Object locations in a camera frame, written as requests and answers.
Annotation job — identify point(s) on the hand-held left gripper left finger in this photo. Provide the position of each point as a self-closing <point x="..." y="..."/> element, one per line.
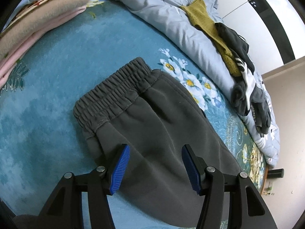
<point x="120" y="169"/>

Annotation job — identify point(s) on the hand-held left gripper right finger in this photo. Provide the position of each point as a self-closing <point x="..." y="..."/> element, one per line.
<point x="190" y="169"/>

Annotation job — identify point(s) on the dark grey sweatpants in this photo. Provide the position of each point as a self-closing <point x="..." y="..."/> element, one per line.
<point x="157" y="114"/>

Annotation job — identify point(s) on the small black box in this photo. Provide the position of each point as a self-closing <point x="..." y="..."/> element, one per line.
<point x="276" y="173"/>

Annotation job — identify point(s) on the dark grey striped jacket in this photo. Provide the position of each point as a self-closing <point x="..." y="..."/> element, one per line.
<point x="236" y="45"/>

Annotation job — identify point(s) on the stack of folded blankets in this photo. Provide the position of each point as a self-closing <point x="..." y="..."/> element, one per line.
<point x="28" y="47"/>

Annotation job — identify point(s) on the olive green knit sweater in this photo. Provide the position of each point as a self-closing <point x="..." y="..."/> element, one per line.
<point x="202" y="16"/>

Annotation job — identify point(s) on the beige folded blanket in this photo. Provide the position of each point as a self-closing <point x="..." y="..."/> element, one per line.
<point x="47" y="21"/>

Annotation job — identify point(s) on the grey-blue floral duvet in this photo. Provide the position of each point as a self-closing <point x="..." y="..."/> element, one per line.
<point x="154" y="7"/>

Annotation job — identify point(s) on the white and black wardrobe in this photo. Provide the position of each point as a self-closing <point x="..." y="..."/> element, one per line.
<point x="266" y="16"/>

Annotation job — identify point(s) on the wooden bed side rail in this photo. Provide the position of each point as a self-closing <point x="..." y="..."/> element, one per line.
<point x="265" y="179"/>

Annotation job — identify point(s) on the white wall socket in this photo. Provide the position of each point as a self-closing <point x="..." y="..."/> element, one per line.
<point x="270" y="188"/>

